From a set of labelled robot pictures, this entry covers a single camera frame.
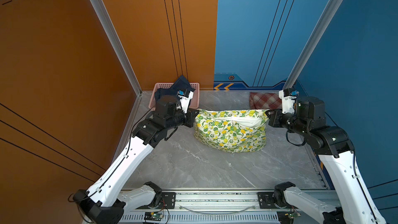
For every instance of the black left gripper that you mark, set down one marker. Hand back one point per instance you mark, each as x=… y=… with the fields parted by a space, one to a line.
x=190 y=116

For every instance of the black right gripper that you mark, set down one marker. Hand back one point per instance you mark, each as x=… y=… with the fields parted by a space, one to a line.
x=273 y=120

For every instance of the red plaid skirt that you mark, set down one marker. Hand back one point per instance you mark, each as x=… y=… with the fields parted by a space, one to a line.
x=264 y=101

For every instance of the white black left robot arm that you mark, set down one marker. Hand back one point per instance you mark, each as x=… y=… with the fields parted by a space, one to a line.
x=104 y=202

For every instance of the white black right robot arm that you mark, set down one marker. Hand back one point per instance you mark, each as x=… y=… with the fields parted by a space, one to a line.
x=306 y=117

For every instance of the pink perforated plastic basket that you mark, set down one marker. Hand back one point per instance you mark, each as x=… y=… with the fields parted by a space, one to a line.
x=194 y=103

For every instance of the dark navy skirt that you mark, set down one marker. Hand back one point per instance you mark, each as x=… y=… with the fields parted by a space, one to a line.
x=180 y=84

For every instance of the right circuit board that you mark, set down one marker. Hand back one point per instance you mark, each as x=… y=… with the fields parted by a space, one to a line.
x=288 y=217

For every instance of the green circuit board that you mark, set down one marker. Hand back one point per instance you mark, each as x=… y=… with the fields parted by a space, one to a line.
x=153 y=217

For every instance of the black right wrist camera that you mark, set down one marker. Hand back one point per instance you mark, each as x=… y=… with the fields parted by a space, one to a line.
x=288 y=97

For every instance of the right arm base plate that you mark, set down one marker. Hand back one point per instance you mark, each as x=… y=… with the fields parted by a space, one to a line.
x=266 y=200

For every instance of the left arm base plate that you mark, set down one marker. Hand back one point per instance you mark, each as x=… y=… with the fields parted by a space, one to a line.
x=167 y=198

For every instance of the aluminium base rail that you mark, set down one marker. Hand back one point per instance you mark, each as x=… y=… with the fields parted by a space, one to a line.
x=224 y=207

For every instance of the aluminium right corner post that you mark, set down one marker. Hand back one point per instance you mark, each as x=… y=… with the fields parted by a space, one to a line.
x=322 y=24

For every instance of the aluminium corner post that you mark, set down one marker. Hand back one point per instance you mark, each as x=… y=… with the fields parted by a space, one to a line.
x=112 y=35
x=322 y=24

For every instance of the aluminium left corner post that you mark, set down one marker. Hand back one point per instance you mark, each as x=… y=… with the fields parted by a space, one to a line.
x=112 y=35

